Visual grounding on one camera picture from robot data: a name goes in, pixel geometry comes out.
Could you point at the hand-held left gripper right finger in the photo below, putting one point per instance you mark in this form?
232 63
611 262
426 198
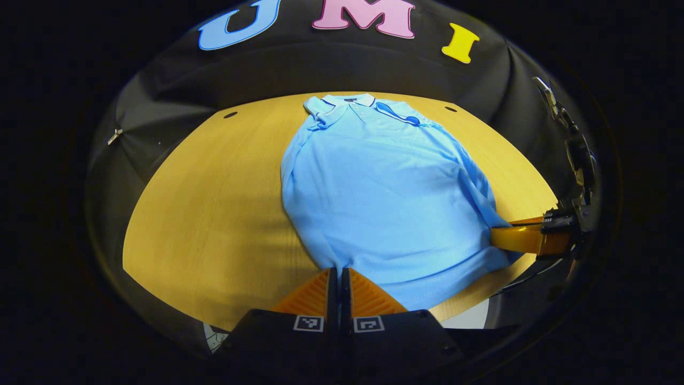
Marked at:
346 315

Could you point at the light blue polo T-shirt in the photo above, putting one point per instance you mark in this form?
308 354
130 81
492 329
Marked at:
385 203

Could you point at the small metal clip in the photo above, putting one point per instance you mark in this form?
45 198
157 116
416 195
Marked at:
114 136

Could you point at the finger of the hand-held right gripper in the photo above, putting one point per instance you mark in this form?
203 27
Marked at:
529 220
526 239

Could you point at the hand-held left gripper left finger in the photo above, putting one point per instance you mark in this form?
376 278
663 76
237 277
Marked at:
332 315

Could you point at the black backdrop cloth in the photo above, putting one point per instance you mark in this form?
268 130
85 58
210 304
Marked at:
320 64

